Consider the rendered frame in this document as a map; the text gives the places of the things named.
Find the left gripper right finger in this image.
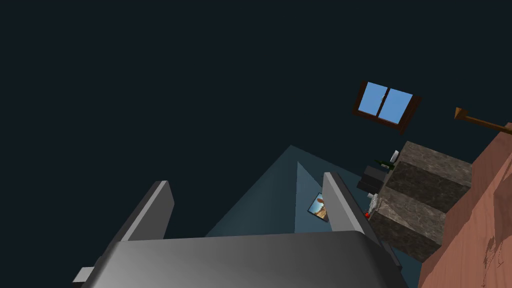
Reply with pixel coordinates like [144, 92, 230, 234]
[321, 171, 380, 243]

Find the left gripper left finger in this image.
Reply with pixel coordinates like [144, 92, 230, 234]
[120, 180, 175, 242]

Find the framed landscape picture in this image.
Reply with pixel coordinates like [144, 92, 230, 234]
[307, 192, 330, 223]

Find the brown stone cabinet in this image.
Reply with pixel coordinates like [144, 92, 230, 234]
[356, 140, 474, 264]

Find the brown framed window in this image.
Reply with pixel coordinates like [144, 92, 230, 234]
[351, 81, 423, 136]

